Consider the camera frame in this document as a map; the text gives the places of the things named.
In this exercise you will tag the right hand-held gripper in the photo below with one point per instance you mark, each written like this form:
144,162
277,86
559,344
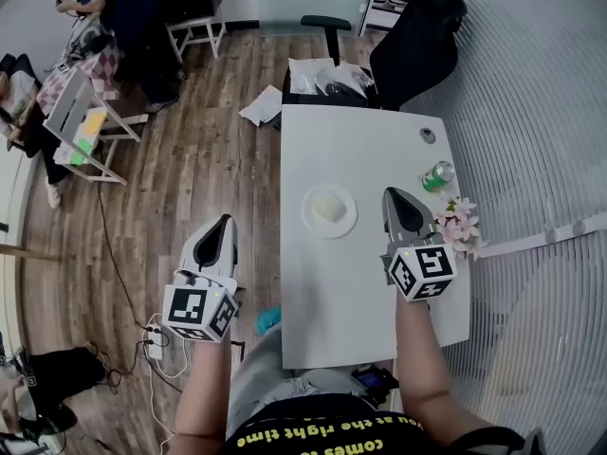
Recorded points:
427,273

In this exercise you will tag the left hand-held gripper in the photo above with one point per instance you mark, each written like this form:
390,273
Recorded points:
187,306

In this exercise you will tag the person's left forearm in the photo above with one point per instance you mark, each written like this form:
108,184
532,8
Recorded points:
201,396

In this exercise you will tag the person's right forearm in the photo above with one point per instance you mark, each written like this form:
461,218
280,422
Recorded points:
422,358

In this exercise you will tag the white square table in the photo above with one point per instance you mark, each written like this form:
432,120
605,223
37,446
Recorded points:
332,301

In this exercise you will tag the pink flower bouquet in pot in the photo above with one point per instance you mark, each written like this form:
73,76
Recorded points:
457,228

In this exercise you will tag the green drink can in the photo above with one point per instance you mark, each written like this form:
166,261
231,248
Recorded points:
438,176

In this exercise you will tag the white round plate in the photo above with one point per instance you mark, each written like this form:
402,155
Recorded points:
329,231

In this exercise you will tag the teal cloth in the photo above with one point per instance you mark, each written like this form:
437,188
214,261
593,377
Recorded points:
268,320

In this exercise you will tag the grey table grommet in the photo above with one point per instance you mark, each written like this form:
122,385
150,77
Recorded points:
428,135

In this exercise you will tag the white power strip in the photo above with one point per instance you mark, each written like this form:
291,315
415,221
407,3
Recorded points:
154,344

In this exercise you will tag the person's light jeans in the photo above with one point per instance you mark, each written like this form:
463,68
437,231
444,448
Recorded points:
265,382

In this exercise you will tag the round metal knob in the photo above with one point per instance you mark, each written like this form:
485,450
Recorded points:
578,228
551,235

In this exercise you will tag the black waist device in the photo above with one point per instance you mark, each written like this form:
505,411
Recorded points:
374,384

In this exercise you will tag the clear plastic bag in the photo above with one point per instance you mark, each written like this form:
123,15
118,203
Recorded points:
348,83

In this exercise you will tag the white paper on floor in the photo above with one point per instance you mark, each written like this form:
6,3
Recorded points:
262,106

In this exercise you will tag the green paper sheet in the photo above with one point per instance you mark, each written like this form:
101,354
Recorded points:
81,152

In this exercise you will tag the yellow paper sheet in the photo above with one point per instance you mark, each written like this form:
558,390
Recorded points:
95,123

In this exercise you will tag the light wooden table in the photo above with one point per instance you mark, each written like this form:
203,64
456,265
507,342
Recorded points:
26,251

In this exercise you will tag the white plastic bag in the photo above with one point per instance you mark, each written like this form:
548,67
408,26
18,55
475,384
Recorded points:
306,76

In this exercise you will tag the black mesh office chair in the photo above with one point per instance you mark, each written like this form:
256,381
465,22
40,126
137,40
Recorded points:
417,41

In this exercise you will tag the person's black printed shirt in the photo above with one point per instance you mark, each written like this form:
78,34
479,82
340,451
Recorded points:
341,429

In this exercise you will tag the checkered cloth table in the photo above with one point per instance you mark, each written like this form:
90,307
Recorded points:
99,69

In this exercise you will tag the white stool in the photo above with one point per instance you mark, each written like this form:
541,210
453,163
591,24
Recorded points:
194,33

